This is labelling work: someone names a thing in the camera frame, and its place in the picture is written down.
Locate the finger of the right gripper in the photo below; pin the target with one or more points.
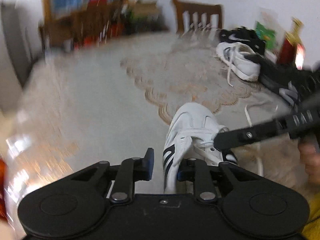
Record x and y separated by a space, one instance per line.
255 58
249 135

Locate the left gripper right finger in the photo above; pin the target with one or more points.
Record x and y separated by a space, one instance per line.
197 172

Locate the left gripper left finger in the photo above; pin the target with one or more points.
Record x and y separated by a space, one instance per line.
125 175

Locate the white black-striped sneaker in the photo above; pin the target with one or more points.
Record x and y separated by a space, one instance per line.
190 135

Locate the yellow sleeve forearm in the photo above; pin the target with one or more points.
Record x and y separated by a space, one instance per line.
312 229

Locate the person's right hand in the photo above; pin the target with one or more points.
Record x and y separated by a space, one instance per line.
310 158

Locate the black nike shoe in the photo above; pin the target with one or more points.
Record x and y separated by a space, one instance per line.
245 36

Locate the red gold trophy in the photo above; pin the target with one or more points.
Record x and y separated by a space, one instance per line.
292 50

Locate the wooden dining chair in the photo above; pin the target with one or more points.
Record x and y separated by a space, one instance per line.
96 24

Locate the silver refrigerator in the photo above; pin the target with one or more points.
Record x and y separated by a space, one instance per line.
16 55

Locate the wooden chair by wall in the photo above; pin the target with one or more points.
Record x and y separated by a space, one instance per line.
193 16

